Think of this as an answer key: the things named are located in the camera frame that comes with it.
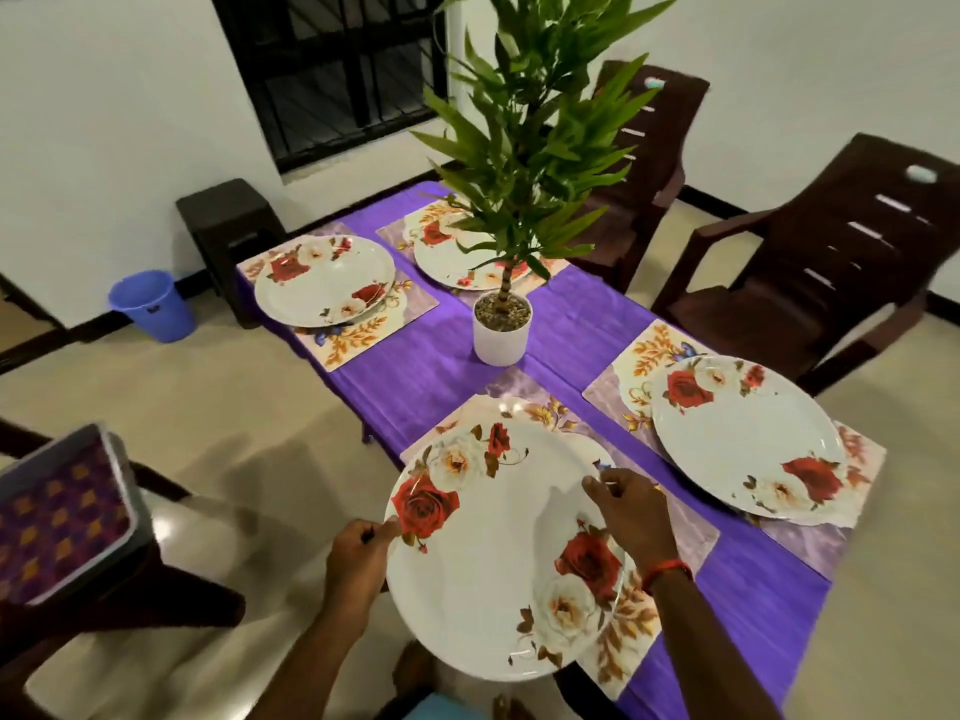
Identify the person's right hand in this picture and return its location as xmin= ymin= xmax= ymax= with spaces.
xmin=582 ymin=466 xmax=684 ymax=582

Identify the person's left hand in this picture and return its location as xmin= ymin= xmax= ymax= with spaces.
xmin=324 ymin=517 xmax=404 ymax=624

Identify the white floral plate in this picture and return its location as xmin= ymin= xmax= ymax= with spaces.
xmin=408 ymin=202 xmax=534 ymax=292
xmin=252 ymin=233 xmax=399 ymax=330
xmin=384 ymin=419 xmax=632 ymax=684
xmin=648 ymin=353 xmax=852 ymax=528

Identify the grey plastic tray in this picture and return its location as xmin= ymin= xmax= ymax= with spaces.
xmin=0 ymin=422 xmax=156 ymax=609

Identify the person's left forearm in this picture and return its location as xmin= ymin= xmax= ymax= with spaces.
xmin=247 ymin=599 xmax=377 ymax=720

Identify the person's right forearm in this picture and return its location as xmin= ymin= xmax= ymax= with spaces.
xmin=642 ymin=569 xmax=782 ymax=720

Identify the person's left foot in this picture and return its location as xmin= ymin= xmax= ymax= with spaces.
xmin=393 ymin=640 xmax=440 ymax=699

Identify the person's teal t-shirt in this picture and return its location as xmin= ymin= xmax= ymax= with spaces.
xmin=402 ymin=694 xmax=497 ymax=720

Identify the purple tablecloth table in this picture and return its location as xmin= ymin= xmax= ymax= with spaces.
xmin=225 ymin=179 xmax=834 ymax=720

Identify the red wrist thread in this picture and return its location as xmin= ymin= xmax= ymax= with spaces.
xmin=637 ymin=556 xmax=695 ymax=591

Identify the green plant in white pot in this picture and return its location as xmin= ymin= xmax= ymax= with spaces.
xmin=412 ymin=0 xmax=677 ymax=369

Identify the blue plastic bucket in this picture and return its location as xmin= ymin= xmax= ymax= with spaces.
xmin=108 ymin=269 xmax=198 ymax=345

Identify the black stool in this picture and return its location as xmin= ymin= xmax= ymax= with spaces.
xmin=175 ymin=178 xmax=287 ymax=289

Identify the black metal grille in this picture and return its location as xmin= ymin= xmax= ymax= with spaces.
xmin=210 ymin=0 xmax=449 ymax=177

